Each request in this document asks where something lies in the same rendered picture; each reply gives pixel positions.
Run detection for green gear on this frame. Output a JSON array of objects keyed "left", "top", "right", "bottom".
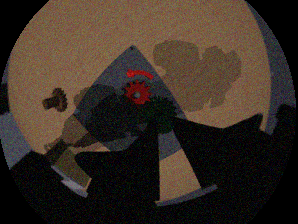
[{"left": 142, "top": 96, "right": 177, "bottom": 135}]

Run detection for red gear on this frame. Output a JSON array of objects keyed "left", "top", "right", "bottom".
[{"left": 124, "top": 79, "right": 153, "bottom": 109}]

